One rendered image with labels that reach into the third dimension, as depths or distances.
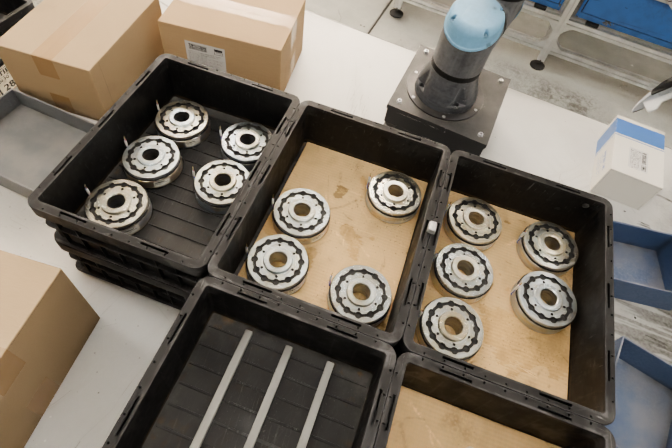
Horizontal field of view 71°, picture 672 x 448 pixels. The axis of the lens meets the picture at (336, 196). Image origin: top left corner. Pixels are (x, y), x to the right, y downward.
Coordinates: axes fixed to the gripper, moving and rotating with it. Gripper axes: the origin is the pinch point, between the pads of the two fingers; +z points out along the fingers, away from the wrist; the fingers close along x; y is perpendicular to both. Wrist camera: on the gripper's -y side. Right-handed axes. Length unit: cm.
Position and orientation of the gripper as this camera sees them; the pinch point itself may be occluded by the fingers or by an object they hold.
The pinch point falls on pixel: (665, 122)
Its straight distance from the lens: 131.3
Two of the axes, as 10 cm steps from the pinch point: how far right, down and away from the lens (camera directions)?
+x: 9.0, 4.0, -1.5
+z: -1.1, 5.7, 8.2
